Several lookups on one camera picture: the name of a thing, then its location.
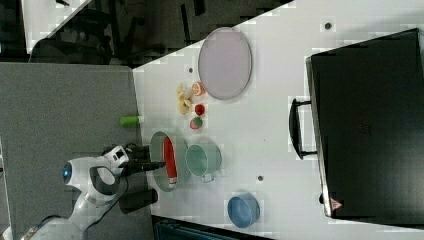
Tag yellow peeled banana toy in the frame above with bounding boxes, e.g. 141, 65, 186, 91
176, 83, 193, 115

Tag red ketchup bottle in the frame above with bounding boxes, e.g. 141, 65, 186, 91
163, 137, 178, 189

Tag pink strawberry toy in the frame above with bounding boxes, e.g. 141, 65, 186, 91
190, 117, 203, 130

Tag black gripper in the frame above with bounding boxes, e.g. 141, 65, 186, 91
123, 143, 166, 176

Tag green pear toy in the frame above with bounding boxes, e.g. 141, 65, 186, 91
120, 116, 140, 126

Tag green plastic strainer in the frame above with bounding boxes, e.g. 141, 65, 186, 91
150, 131, 190, 193

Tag orange slice toy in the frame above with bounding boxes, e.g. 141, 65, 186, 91
192, 82, 206, 96

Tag green mug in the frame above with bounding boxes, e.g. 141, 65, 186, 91
185, 143, 222, 183

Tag blue cup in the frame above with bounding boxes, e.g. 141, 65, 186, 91
227, 193, 260, 228

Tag black cylinder container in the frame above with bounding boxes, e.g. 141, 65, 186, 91
119, 189, 158, 214

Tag grey round plate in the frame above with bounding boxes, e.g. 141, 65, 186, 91
198, 27, 252, 100

